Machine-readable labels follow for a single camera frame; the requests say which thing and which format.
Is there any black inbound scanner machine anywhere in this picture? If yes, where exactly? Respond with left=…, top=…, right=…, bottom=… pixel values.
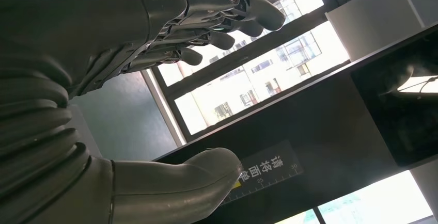
left=155, top=24, right=438, bottom=224

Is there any dark window frame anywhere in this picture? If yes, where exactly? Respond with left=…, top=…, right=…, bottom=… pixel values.
left=140, top=0, right=356, bottom=148

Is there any black yellow ruler label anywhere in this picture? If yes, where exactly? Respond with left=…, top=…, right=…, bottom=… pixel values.
left=222, top=139, right=305, bottom=205

